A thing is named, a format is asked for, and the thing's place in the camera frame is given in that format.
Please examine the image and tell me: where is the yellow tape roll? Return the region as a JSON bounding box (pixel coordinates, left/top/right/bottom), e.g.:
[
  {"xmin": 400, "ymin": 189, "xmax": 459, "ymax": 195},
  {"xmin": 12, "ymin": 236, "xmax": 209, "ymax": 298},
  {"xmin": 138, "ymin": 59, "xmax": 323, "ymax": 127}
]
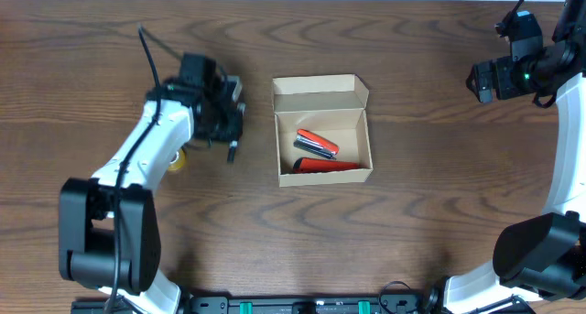
[{"xmin": 168, "ymin": 148, "xmax": 187, "ymax": 172}]

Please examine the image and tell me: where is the green black whiteboard marker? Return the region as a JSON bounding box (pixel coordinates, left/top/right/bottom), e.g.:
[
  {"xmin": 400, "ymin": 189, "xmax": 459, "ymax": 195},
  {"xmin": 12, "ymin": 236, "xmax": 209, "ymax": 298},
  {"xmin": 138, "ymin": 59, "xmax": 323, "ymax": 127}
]
[{"xmin": 227, "ymin": 140, "xmax": 239, "ymax": 163}]

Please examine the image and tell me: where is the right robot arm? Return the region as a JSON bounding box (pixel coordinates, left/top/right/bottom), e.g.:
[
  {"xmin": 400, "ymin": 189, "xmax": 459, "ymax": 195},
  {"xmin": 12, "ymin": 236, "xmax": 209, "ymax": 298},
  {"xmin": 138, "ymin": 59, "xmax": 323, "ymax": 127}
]
[{"xmin": 424, "ymin": 0, "xmax": 585, "ymax": 313}]

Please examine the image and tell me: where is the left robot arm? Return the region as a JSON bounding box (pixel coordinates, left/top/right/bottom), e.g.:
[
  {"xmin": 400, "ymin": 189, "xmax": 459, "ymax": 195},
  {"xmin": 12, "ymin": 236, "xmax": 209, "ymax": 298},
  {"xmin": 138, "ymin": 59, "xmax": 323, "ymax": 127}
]
[{"xmin": 59, "ymin": 53, "xmax": 245, "ymax": 313}]

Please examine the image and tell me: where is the red stapler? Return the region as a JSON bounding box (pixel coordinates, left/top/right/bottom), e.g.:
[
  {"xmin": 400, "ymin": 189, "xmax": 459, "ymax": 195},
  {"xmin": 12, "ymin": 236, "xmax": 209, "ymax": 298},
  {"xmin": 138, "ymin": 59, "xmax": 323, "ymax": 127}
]
[{"xmin": 293, "ymin": 129, "xmax": 340, "ymax": 160}]

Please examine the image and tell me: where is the red utility knife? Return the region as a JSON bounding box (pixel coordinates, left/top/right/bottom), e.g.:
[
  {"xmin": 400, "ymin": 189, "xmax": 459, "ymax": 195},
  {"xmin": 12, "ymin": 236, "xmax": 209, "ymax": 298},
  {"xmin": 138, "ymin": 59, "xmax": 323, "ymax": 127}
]
[{"xmin": 293, "ymin": 157, "xmax": 360, "ymax": 174}]

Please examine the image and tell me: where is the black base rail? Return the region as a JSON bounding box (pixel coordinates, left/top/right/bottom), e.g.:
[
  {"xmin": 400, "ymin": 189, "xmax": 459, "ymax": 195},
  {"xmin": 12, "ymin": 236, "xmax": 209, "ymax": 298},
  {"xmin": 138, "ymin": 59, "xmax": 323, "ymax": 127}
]
[{"xmin": 71, "ymin": 293, "xmax": 440, "ymax": 314}]

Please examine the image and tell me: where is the open cardboard box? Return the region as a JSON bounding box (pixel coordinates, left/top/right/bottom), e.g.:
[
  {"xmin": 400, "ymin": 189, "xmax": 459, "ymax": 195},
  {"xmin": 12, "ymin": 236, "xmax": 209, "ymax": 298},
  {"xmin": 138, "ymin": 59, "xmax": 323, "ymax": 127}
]
[{"xmin": 272, "ymin": 74, "xmax": 374, "ymax": 187}]

